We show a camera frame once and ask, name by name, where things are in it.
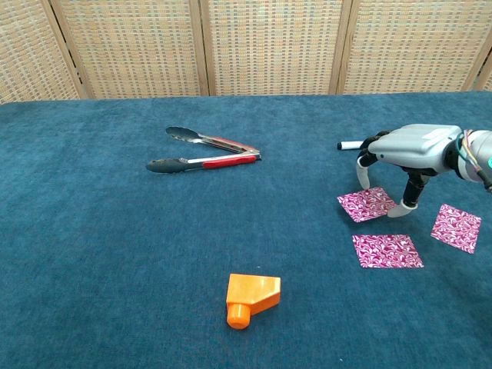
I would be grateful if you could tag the woven bamboo screen panel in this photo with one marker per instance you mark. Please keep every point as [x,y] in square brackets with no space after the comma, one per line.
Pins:
[30,50]
[134,46]
[411,46]
[485,78]
[269,46]

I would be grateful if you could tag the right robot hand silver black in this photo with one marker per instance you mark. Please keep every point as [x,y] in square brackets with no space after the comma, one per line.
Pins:
[415,148]

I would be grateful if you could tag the pink patterned card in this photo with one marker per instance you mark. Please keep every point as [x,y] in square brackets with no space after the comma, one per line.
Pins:
[455,228]
[386,250]
[365,205]

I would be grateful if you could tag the teal carpet table cover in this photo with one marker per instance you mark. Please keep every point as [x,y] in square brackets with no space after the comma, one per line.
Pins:
[115,230]

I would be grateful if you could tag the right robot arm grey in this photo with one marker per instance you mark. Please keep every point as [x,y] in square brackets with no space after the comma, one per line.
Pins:
[480,153]

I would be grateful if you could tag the orange plastic block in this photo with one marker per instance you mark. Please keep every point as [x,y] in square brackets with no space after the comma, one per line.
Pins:
[250,290]

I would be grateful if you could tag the white marker black cap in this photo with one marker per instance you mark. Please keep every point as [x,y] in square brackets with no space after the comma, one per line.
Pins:
[350,145]

